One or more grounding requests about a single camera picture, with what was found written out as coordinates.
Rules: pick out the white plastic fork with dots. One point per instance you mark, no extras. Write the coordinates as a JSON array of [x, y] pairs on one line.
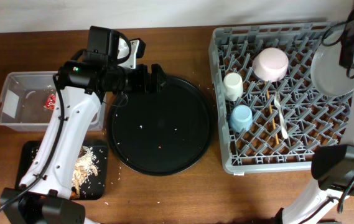
[[280, 113]]

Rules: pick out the round black serving tray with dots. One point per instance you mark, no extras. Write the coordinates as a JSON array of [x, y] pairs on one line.
[[163, 133]]

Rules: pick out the grey dishwasher rack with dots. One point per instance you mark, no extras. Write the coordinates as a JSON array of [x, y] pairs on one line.
[[312, 119]]

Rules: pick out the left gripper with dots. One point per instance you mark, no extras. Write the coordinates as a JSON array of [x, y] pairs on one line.
[[143, 84]]

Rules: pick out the pink bowl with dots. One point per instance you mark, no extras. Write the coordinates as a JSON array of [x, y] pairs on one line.
[[271, 65]]

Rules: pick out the white cup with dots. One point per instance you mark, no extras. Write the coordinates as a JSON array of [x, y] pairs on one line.
[[233, 84]]

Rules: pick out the blue cup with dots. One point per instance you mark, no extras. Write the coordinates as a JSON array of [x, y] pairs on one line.
[[241, 119]]

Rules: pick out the light grey plate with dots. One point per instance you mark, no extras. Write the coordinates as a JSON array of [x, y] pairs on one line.
[[328, 77]]

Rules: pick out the red snack wrapper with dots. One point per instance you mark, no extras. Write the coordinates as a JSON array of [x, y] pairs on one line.
[[50, 102]]

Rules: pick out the wooden chopstick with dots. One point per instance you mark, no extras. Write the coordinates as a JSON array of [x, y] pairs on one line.
[[271, 112]]

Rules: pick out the clear plastic bin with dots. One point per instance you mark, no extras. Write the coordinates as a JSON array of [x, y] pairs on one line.
[[23, 98]]

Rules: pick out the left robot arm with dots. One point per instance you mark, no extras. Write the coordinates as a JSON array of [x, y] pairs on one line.
[[80, 90]]

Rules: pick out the rice and peanut scraps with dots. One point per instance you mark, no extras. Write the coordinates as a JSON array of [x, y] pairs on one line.
[[85, 168]]

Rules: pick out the black rectangular tray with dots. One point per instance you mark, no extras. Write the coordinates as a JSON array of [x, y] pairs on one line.
[[93, 187]]

